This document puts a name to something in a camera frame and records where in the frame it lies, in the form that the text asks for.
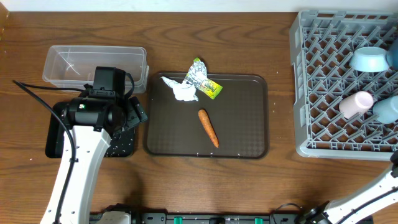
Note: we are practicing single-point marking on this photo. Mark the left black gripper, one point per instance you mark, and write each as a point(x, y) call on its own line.
point(137, 115)

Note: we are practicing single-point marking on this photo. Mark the white tissue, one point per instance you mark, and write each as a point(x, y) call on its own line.
point(183, 91)

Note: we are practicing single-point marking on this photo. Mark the orange carrot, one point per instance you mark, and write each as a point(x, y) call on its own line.
point(206, 123)

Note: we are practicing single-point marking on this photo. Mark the foil wrapper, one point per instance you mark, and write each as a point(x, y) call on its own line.
point(197, 73)

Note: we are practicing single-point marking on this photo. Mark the yellow green snack packet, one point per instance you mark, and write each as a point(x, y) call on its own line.
point(210, 88)

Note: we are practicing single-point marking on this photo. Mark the white pink cup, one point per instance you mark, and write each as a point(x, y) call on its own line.
point(357, 103)

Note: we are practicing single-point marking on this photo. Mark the light blue bowl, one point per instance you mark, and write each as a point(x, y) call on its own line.
point(369, 59)

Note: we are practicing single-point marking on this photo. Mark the light blue cup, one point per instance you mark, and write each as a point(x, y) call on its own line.
point(386, 110)

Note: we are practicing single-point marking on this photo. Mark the dark blue plate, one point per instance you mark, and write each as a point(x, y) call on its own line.
point(392, 55)

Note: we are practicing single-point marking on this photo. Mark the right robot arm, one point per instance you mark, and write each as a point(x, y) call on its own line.
point(380, 193)

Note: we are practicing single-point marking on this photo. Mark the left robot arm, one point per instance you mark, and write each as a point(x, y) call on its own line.
point(71, 197)

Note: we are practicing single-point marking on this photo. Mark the grey dishwasher rack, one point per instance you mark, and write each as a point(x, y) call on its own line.
point(322, 43)

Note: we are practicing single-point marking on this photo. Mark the black plastic tray bin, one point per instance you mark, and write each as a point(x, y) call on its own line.
point(89, 119)

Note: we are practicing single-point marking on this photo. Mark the clear plastic bin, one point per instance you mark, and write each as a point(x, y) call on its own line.
point(72, 66)

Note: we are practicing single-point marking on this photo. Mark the brown serving tray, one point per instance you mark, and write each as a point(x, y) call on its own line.
point(239, 116)

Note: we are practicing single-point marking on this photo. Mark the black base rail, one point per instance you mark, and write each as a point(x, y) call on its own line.
point(162, 216)

